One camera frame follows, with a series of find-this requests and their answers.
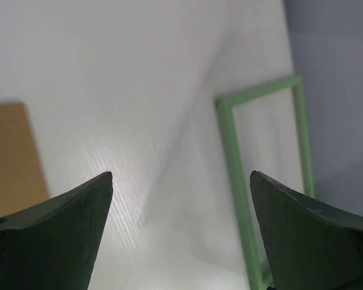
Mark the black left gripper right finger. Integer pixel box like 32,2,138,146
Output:
250,171,363,289

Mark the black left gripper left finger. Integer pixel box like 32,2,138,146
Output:
0,172,113,289

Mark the green wooden photo frame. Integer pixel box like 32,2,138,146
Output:
214,75,315,289

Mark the brown cardboard backing board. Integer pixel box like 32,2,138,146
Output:
0,103,49,218

